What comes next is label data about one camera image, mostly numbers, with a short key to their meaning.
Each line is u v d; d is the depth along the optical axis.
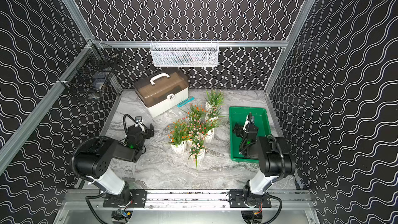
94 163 0.46
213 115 0.91
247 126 0.78
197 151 0.77
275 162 0.47
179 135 0.80
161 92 0.95
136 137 0.73
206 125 0.86
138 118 0.83
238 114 1.06
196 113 0.88
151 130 0.90
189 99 1.14
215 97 1.00
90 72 0.94
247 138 0.75
